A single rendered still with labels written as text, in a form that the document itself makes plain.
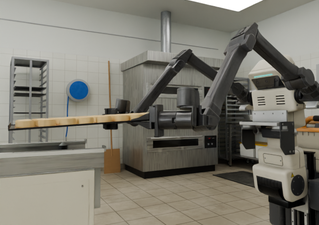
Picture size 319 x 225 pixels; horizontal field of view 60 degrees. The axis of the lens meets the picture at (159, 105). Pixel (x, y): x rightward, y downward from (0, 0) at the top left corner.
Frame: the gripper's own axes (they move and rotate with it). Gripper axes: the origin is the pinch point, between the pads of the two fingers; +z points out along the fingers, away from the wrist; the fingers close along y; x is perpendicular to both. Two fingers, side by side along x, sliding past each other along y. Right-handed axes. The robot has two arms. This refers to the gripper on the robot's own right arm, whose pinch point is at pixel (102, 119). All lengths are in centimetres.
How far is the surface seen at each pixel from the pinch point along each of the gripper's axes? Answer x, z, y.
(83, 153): 13.4, 35.5, -9.2
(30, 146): -17.0, 24.6, -9.0
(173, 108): -57, -340, 5
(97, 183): 14.2, 29.2, -20.2
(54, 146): -11.0, 18.7, -9.9
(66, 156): 9.6, 39.1, -9.8
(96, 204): 13.9, 29.6, -27.1
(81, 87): -212, -307, 47
